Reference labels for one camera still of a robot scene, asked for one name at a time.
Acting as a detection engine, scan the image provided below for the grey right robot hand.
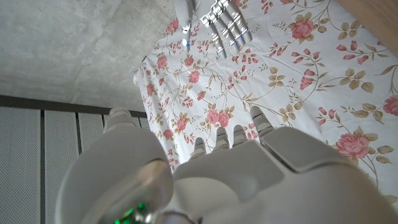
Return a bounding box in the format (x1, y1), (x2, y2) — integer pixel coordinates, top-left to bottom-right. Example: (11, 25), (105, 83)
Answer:
(174, 0), (253, 59)

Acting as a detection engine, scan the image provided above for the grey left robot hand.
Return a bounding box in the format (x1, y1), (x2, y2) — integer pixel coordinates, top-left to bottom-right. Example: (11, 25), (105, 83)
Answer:
(55, 105), (398, 224)

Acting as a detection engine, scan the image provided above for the floral backdrop cloth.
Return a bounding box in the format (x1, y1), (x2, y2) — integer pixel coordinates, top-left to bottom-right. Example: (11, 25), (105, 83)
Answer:
(132, 0), (398, 206)

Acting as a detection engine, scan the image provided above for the black wall rail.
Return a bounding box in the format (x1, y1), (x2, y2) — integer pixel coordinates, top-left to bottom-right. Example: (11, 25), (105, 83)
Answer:
(0, 95), (147, 118)

